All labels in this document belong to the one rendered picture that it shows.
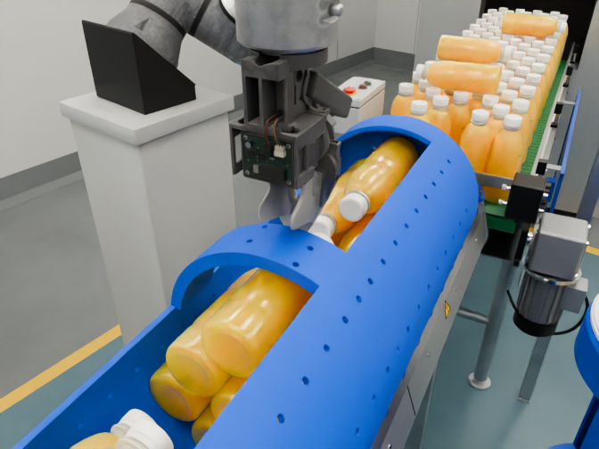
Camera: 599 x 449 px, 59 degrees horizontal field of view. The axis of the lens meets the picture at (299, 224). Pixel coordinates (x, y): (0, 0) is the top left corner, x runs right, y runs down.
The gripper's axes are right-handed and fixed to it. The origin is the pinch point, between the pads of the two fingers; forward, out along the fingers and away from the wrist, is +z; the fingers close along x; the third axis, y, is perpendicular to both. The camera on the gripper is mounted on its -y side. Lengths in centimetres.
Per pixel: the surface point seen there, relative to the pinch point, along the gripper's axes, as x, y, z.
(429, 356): 13.0, -23.4, 36.1
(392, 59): -155, -518, 119
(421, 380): 13.2, -18.1, 36.7
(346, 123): -28, -80, 20
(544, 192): 24, -74, 26
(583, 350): 34.1, -22.7, 24.1
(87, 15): -246, -196, 30
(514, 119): 14, -80, 12
